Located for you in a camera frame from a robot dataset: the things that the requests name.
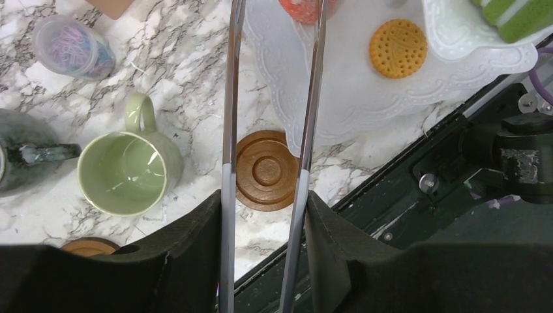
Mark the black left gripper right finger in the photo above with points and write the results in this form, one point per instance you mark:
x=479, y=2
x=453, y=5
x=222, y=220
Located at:
x=352, y=272

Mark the dark blue-green ceramic mug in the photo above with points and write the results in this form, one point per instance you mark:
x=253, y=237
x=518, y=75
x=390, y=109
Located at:
x=30, y=152

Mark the light green ceramic mug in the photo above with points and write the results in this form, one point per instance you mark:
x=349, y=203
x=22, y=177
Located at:
x=127, y=173

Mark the left brown wooden coaster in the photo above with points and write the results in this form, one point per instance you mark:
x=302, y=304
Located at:
x=90, y=246

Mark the right brown wooden coaster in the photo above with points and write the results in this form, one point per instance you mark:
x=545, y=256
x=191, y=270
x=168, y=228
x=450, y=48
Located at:
x=266, y=171

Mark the pink snowball cake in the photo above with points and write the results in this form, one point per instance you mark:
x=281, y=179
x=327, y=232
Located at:
x=302, y=11

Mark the green layered cake slice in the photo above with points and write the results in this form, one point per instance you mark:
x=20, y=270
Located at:
x=515, y=20

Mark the white tiered dessert stand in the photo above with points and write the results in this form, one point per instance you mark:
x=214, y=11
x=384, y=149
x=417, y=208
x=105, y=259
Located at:
x=464, y=53

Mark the brown wooden coaster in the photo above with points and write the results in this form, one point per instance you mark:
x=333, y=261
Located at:
x=266, y=171
x=90, y=246

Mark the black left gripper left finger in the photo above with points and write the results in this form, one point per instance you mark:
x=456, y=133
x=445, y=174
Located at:
x=174, y=269

